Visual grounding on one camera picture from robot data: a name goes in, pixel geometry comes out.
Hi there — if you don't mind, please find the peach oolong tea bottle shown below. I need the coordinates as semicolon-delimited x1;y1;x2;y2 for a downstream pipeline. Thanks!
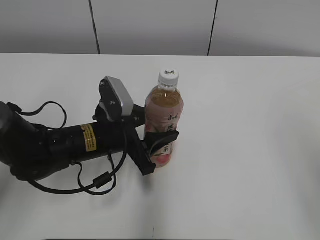
144;67;185;169

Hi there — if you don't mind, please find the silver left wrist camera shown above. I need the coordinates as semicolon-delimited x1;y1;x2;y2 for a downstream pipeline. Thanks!
98;76;134;122

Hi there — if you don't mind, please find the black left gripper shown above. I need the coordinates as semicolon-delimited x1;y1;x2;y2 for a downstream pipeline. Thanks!
93;104;179;176

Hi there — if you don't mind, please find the white bottle cap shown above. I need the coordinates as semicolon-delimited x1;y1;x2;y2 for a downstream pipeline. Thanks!
158;68;180;86

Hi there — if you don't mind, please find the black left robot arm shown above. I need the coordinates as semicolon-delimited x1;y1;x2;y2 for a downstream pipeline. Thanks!
0;102;179;181

